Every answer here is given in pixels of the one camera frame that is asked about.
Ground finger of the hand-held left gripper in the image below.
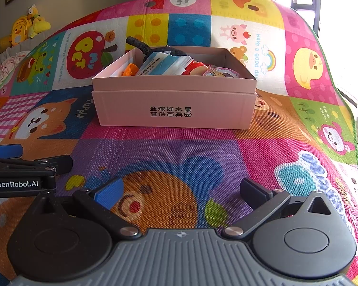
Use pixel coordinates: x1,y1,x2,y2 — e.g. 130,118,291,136
0,155,74,176
0,144,24,158

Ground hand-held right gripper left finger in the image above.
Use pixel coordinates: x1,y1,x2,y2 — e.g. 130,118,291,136
33,176,140,240

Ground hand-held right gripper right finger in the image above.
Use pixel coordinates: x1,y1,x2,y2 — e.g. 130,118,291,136
222,178,334,240

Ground pink cardboard box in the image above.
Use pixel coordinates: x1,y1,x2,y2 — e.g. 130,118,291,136
91,47,258,130

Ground orange plastic scoop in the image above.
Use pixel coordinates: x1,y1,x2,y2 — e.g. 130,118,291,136
121,63,138,77

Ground round pink container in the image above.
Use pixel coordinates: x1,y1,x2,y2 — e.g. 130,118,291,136
204,68,238,79

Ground red toy figure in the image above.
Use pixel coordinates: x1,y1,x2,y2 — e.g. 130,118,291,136
180,60,211,77

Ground blue white tissue packet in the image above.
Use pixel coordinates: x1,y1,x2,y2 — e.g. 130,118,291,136
136,51,193,77

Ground black plush toy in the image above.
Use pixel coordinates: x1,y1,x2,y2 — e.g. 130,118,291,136
125,36,195,66

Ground colourful cartoon play mat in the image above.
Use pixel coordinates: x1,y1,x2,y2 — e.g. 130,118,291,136
0,0,358,286

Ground floral cloth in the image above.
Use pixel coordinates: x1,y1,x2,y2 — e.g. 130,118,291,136
0,50,32,92

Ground yellow dog plush toy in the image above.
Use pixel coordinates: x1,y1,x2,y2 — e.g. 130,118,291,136
27,4,51,39

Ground dark window frame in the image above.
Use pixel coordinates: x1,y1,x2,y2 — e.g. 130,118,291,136
267,0,327,35

